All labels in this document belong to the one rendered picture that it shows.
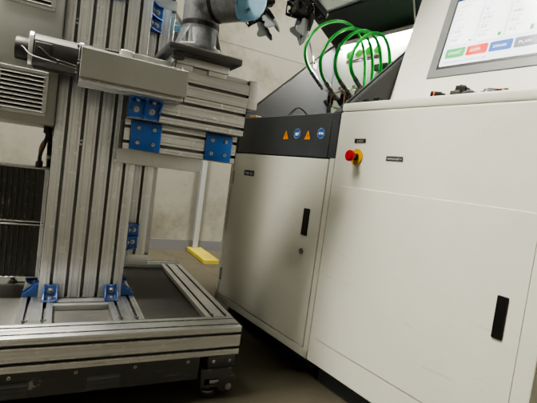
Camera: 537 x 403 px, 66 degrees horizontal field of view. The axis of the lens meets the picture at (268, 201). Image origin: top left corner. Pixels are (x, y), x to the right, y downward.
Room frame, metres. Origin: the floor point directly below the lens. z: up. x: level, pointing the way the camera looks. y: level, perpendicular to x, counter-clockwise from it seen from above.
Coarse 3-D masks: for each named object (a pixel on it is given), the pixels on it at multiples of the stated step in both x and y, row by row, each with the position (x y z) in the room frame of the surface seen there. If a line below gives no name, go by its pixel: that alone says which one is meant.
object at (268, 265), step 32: (256, 160) 1.83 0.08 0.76; (288, 160) 1.64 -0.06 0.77; (320, 160) 1.49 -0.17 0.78; (256, 192) 1.80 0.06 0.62; (288, 192) 1.62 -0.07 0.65; (320, 192) 1.47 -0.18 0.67; (256, 224) 1.77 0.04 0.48; (288, 224) 1.59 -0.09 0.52; (224, 256) 1.96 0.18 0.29; (256, 256) 1.75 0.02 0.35; (288, 256) 1.57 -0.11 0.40; (224, 288) 1.93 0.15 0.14; (256, 288) 1.72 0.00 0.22; (288, 288) 1.55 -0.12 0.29; (288, 320) 1.53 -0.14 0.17
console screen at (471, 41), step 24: (456, 0) 1.49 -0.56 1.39; (480, 0) 1.41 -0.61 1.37; (504, 0) 1.34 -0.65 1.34; (528, 0) 1.27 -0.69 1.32; (456, 24) 1.45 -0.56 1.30; (480, 24) 1.37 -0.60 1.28; (504, 24) 1.31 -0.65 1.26; (528, 24) 1.25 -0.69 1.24; (456, 48) 1.41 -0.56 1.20; (480, 48) 1.34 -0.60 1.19; (504, 48) 1.28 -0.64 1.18; (528, 48) 1.22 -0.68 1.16; (432, 72) 1.45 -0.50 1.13; (456, 72) 1.38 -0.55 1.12; (480, 72) 1.31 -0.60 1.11
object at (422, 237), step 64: (448, 0) 1.52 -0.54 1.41; (384, 128) 1.27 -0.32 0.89; (448, 128) 1.10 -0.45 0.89; (512, 128) 0.97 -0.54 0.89; (384, 192) 1.24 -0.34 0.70; (448, 192) 1.08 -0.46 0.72; (512, 192) 0.95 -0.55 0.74; (384, 256) 1.21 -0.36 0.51; (448, 256) 1.05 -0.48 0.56; (512, 256) 0.93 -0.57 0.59; (320, 320) 1.39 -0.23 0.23; (384, 320) 1.18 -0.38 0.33; (448, 320) 1.03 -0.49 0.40; (512, 320) 0.91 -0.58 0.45; (384, 384) 1.16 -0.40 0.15; (448, 384) 1.01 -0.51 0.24; (512, 384) 0.90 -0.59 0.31
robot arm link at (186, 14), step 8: (192, 0) 1.27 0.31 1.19; (200, 0) 1.25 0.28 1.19; (208, 0) 1.24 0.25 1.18; (184, 8) 1.29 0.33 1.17; (192, 8) 1.26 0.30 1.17; (200, 8) 1.26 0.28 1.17; (208, 8) 1.25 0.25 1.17; (184, 16) 1.28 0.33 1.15; (192, 16) 1.26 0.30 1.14; (200, 16) 1.26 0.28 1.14; (208, 16) 1.27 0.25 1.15; (216, 24) 1.29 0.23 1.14
